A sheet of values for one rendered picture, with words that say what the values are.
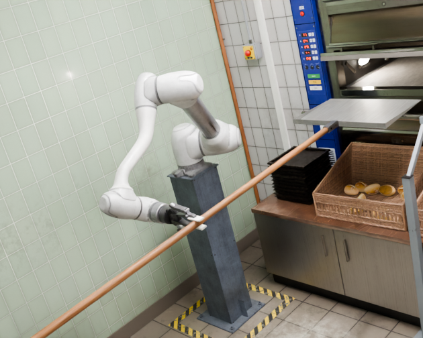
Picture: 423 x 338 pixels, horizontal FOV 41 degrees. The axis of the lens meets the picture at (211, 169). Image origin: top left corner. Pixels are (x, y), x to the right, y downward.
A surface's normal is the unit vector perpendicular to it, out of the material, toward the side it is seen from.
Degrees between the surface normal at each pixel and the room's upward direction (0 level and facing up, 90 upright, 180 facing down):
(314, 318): 0
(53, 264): 90
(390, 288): 90
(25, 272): 90
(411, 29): 70
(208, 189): 90
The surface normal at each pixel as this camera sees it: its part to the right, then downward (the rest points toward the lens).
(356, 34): -0.72, 0.07
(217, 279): -0.68, 0.41
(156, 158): 0.69, 0.10
